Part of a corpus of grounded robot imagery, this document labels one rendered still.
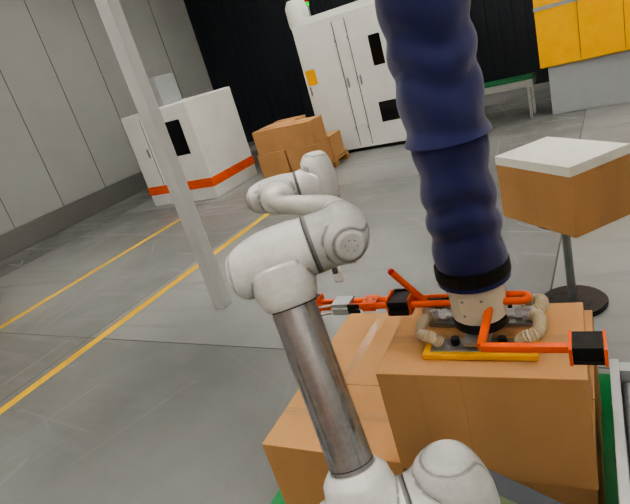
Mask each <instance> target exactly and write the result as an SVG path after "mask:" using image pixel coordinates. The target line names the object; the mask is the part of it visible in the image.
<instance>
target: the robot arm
mask: <svg viewBox="0 0 630 504"><path fill-rule="evenodd" d="M300 166H301V169H299V170H297V171H294V172H291V173H284V174H280V175H276V176H272V177H269V178H266V179H263V180H261V181H259V182H257V183H255V184H254V185H252V186H251V187H250V188H249V189H248V192H247V195H246V197H247V202H248V205H249V207H250V209H251V210H253V211H254V212H256V213H260V214H267V213H269V214H283V213H285V214H294V215H304V216H302V217H299V218H296V219H292V220H287V221H284V222H281V223H278V224H276V225H273V226H270V227H268V228H266V229H263V230H261V231H259V232H257V233H254V234H253V235H251V236H249V237H248V238H246V239H245V240H243V241H242V242H241V243H239V244H238V245H237V246H236V247H235V248H234V249H233V250H232V251H231V253H230V254H229V255H228V256H227V257H226V260H225V270H226V275H227V279H228V282H229V284H230V287H231V288H232V290H233V291H234V292H235V293H236V294H237V295H238V296H239V297H241V298H244V299H247V300H252V299H255V300H256V301H257V302H258V303H259V305H260V306H261V308H262V309H263V310H264V311H265V312H266V313H268V314H272V315H273V320H274V322H275V325H276V328H277V331H278V333H279V336H280V339H281V341H282V344H283V347H284V350H285V352H286V355H287V358H288V360H289V363H290V366H291V369H292V371H293V374H294V377H295V379H296V381H297V383H298V386H299V389H300V391H301V394H302V397H303V400H304V402H305V405H306V408H307V410H308V413H309V416H310V419H311V421H312V424H313V427H314V429H315V432H316V435H317V438H318V440H319V443H320V446H321V448H322V451H323V454H324V457H325V459H326V462H327V465H328V467H329V471H328V474H327V476H326V479H325V482H324V486H323V489H324V494H325V500H323V501H321V502H320V503H319V504H501V501H500V497H499V494H498V491H497V488H496V485H495V483H494V480H493V478H492V476H491V474H490V472H489V471H488V469H487V468H486V466H485V465H484V463H483V462H482V460H481V459H480V458H479V457H478V455H477V454H476V453H475V452H474V451H473V450H472V449H471V448H469V447H468V446H467V445H465V444H464V443H462V442H459V441H456V440H450V439H444V440H438V441H435V442H432V443H430V444H428V445H427V446H426V447H424V448H423V449H422V450H421V451H420V453H419V454H418V455H417V456H416V458H415V460H414V462H413V465H411V466H410V467H409V468H408V469H407V470H405V471H404V472H403V473H401V474H398V475H394V473H393V472H392V470H391V469H390V467H389V465H388V464H387V462H386V461H385V460H383V459H382V458H380V457H378V456H376V455H374V454H372V452H371V449H370V446H369V443H368V441H367V438H366V435H365V433H364V430H363V427H362V425H361V422H360V419H359V416H358V414H357V411H356V408H355V406H354V403H353V400H352V397H351V395H350V392H349V389H348V387H347V384H346V381H345V378H344V376H343V373H342V370H341V368H340V365H339V362H338V360H337V357H336V354H335V351H334V349H333V346H332V343H331V341H330V338H329V335H328V332H327V330H326V327H325V324H324V322H323V319H322V316H321V313H320V311H319V308H318V305H317V303H316V300H315V297H316V295H317V278H316V275H318V274H320V273H323V272H325V271H328V270H330V269H331V270H332V274H333V277H334V281H335V282H343V281H344V280H343V277H342V273H341V270H340V266H341V265H346V264H355V263H358V262H357V260H359V259H360V258H361V257H362V256H363V255H364V254H365V252H366V250H367V248H368V245H369V241H370V230H369V225H368V222H367V220H366V218H365V216H364V214H363V213H362V211H361V210H360V209H359V208H358V207H356V206H355V205H353V204H352V203H350V202H348V201H345V200H343V199H341V198H340V195H339V183H338V178H337V174H336V171H335V169H334V167H333V164H332V162H331V160H330V158H329V157H328V155H327V154H326V153H325V152H324V151H321V150H318V151H312V152H309V153H306V154H304V155H303V157H302V159H301V163H300ZM293 174H294V175H293Z"/></svg>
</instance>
